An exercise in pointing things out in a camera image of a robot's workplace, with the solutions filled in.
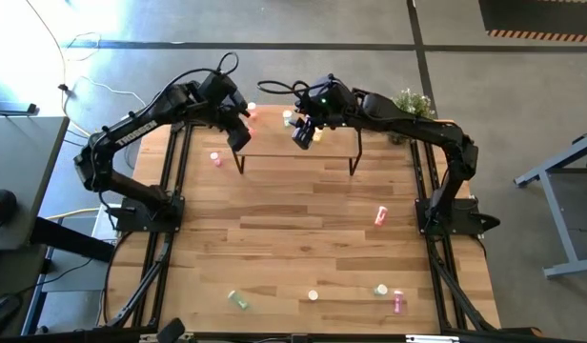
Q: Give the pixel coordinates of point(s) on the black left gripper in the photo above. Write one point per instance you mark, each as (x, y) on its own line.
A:
(219, 97)

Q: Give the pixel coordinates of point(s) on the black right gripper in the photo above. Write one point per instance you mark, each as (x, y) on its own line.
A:
(329, 102)

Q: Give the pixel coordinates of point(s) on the red medicine bottle white cap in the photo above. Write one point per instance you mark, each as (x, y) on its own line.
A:
(251, 132)
(380, 215)
(252, 113)

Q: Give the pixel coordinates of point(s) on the yellow medicine bottle white cap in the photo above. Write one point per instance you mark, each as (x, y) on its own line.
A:
(317, 135)

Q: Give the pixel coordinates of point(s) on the teal medicine bottle white cap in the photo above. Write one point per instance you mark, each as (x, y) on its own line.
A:
(237, 300)
(380, 289)
(287, 118)

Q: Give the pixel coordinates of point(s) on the pink medicine bottle white cap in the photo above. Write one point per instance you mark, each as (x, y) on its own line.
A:
(398, 302)
(215, 157)

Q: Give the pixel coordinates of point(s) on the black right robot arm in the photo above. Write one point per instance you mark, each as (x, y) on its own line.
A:
(417, 126)

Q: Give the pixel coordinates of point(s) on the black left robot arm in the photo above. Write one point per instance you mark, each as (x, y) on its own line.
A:
(131, 129)

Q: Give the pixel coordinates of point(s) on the wooden shelf black metal legs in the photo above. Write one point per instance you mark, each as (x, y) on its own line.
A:
(284, 145)

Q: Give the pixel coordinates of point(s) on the green potted plant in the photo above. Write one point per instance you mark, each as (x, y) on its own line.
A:
(415, 102)

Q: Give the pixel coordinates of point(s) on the yellow bottle with red capsules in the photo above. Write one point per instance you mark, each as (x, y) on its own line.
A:
(313, 295)

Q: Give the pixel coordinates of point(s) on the black desk leg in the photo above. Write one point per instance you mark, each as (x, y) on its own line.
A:
(69, 238)

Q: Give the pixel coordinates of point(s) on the black clamp device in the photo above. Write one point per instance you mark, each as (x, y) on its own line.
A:
(170, 331)

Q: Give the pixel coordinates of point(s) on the grey desk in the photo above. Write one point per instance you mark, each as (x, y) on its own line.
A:
(22, 157)

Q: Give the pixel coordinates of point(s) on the black object with orange print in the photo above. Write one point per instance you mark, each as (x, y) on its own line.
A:
(0, 206)

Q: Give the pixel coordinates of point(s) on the black mat hazard stripe edge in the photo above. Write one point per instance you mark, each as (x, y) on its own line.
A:
(536, 16)

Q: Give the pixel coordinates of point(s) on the blue-grey metal stand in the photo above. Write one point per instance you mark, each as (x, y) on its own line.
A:
(555, 205)

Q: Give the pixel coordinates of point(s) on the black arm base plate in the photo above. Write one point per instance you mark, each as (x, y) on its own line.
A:
(131, 221)
(465, 221)

